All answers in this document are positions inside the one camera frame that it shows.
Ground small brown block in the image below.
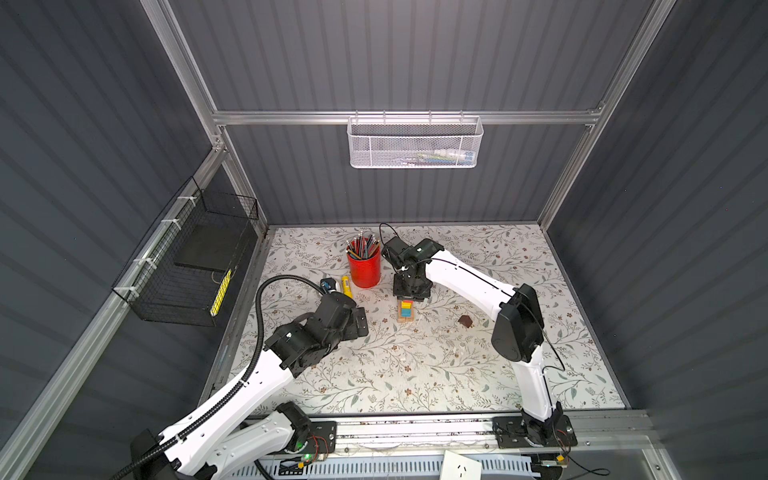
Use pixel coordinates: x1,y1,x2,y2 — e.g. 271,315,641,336
458,315,473,328

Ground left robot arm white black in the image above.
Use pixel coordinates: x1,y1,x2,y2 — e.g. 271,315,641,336
114,277,368,479

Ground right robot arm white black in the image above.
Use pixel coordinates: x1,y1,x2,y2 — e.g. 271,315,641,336
382,236,565,446

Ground red pencil cup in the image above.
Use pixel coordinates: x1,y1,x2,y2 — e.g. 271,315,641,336
347,250,381,289

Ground coloured pencils bunch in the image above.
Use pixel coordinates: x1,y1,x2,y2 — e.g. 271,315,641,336
346,231,380,261

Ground yellow highlighter on table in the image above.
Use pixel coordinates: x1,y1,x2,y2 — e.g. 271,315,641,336
342,276,353,298

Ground yellow marker in black basket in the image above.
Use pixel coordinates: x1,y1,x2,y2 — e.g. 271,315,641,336
209,269,232,317

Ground markers in white basket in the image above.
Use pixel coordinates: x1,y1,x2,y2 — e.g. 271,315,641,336
402,149,476,168

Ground black pad in basket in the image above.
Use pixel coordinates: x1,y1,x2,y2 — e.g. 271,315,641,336
174,225,241,273

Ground white power socket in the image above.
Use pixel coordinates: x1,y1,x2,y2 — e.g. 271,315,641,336
439,451,482,480

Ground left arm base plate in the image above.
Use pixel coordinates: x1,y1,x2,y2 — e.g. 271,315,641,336
283,421,338,456

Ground black wire wall basket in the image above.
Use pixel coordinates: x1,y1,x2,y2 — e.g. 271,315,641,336
113,179,260,327

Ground white wire mesh basket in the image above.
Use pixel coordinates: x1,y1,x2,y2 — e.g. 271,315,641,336
346,115,484,170

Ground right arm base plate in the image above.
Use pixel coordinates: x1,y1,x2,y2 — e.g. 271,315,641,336
492,413,578,448

